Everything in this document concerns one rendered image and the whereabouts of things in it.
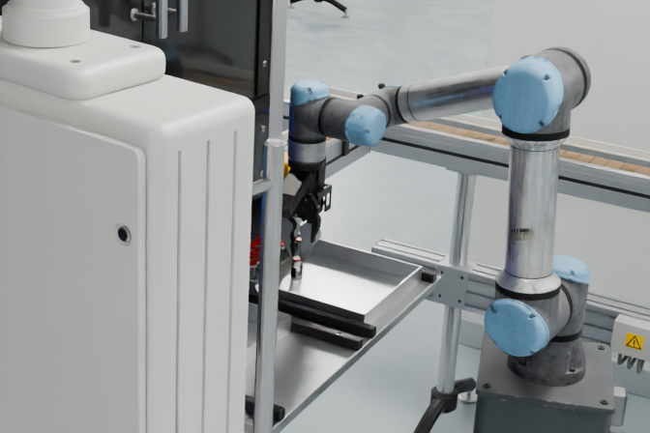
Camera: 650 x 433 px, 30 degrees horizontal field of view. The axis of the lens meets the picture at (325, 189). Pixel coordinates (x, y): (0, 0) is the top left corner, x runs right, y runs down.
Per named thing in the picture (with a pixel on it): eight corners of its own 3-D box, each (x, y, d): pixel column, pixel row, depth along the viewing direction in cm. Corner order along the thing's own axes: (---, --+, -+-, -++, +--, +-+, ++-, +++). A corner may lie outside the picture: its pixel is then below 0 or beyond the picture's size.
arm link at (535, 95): (572, 339, 225) (590, 51, 207) (539, 371, 213) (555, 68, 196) (512, 325, 231) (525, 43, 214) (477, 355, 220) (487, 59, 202)
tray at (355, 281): (212, 285, 242) (212, 270, 241) (279, 243, 264) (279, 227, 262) (363, 331, 227) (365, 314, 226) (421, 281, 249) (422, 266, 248)
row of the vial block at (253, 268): (243, 283, 243) (244, 262, 242) (288, 253, 258) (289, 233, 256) (252, 286, 242) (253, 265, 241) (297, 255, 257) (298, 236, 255)
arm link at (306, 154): (314, 147, 232) (278, 138, 236) (313, 169, 234) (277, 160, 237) (333, 136, 238) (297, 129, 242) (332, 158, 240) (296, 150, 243)
